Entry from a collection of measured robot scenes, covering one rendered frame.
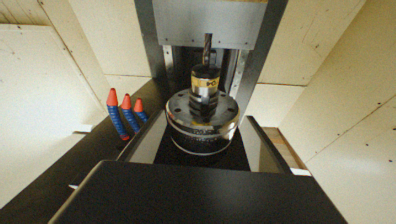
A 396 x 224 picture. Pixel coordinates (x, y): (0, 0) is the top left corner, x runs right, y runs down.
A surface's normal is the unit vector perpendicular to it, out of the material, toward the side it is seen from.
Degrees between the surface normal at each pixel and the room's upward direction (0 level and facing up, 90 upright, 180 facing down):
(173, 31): 90
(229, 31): 90
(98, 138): 180
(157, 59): 90
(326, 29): 90
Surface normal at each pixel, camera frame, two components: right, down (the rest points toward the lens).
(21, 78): 1.00, 0.07
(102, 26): -0.06, 0.61
